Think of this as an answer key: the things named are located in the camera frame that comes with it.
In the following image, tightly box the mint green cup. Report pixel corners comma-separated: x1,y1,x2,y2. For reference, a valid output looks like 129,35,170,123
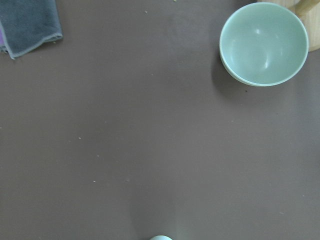
149,235,173,240

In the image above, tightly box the mint green bowl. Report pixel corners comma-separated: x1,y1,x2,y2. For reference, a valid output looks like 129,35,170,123
219,2,309,87

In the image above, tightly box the grey folded cloth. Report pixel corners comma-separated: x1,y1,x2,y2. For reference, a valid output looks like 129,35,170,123
0,0,63,59

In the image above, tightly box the wooden cup tree stand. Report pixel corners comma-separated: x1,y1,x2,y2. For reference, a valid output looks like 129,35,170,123
257,0,320,52

